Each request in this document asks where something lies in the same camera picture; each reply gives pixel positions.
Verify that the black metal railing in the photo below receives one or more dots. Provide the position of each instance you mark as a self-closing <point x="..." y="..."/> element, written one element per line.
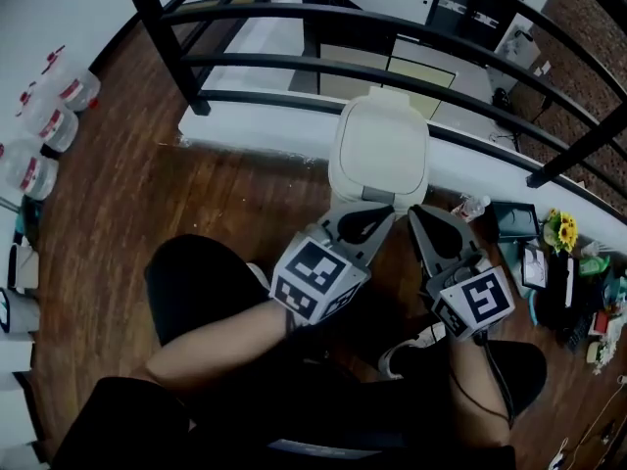
<point x="343" y="17"/>

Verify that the person's left leg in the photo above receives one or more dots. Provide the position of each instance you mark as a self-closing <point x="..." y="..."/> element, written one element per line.
<point x="206" y="282"/>

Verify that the person's left forearm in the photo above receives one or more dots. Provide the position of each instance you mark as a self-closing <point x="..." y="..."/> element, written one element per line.
<point x="220" y="345"/>

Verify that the white trash bin lid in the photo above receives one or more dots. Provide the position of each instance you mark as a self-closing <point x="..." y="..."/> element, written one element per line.
<point x="382" y="145"/>

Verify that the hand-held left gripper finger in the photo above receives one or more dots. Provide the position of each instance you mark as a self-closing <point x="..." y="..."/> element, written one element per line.
<point x="377" y="213"/>

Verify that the person's white right shoe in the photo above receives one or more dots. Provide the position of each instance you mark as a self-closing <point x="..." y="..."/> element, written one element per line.
<point x="406" y="348"/>

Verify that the black and white cabinet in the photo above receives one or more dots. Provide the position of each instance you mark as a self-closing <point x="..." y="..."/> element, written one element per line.
<point x="465" y="13"/>

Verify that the white trash bin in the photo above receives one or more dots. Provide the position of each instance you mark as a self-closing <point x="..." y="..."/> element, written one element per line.
<point x="343" y="184"/>

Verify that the white paper bag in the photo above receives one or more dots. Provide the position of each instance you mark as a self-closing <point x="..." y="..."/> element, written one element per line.
<point x="516" y="47"/>

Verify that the person's white shoe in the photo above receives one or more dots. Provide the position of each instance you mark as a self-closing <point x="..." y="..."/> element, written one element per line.
<point x="257" y="274"/>
<point x="406" y="348"/>

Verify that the clear water jug red label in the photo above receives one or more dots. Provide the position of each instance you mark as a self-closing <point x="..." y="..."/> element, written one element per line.
<point x="29" y="169"/>
<point x="54" y="123"/>
<point x="76" y="88"/>

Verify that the person's right forearm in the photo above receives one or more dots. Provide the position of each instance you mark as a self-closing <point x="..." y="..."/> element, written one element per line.
<point x="477" y="390"/>

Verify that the person's white left shoe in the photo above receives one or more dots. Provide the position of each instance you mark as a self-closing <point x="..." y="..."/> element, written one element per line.
<point x="257" y="274"/>

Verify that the black square box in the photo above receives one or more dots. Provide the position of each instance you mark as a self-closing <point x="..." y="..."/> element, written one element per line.
<point x="516" y="220"/>

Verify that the yellow sunflower bunch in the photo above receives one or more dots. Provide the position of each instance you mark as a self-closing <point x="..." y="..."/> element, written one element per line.
<point x="565" y="228"/>

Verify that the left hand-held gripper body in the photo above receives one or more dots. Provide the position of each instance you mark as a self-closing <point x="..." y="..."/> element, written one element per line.
<point x="313" y="277"/>

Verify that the person's leg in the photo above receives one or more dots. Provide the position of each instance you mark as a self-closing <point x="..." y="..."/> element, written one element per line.
<point x="206" y="282"/>
<point x="519" y="375"/>

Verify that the small clear plastic bottle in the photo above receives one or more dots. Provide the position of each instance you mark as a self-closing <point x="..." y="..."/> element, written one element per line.
<point x="471" y="207"/>

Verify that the black picture frame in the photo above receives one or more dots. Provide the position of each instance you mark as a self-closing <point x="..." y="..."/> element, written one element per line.
<point x="534" y="267"/>

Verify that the person's black shirt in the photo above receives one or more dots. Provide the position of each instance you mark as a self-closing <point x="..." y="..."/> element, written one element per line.
<point x="294" y="424"/>

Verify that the black keyboard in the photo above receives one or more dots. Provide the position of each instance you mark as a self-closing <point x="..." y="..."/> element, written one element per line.
<point x="580" y="331"/>

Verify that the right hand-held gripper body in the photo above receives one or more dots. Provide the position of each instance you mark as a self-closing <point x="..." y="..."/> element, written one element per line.
<point x="482" y="299"/>

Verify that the person's right leg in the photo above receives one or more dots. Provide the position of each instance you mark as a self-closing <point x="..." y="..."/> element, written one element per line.
<point x="519" y="375"/>

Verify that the white storage box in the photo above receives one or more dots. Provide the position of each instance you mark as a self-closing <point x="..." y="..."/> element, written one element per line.
<point x="23" y="268"/>

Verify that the green plastic bottle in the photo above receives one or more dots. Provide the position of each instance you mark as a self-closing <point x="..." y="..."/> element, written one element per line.
<point x="593" y="265"/>

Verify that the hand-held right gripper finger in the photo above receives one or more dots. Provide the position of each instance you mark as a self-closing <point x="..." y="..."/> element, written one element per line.
<point x="426" y="228"/>

